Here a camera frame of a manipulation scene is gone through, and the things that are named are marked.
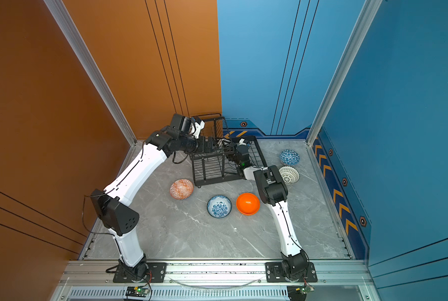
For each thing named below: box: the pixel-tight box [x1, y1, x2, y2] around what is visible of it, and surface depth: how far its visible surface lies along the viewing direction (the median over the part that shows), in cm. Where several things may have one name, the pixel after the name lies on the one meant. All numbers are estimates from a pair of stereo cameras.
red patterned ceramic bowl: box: [169, 178, 194, 201], surface depth 97 cm
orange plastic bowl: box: [235, 192, 261, 216], surface depth 90 cm
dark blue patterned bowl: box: [279, 149, 301, 167], surface depth 111 cm
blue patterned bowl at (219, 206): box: [206, 194, 233, 219], surface depth 91 cm
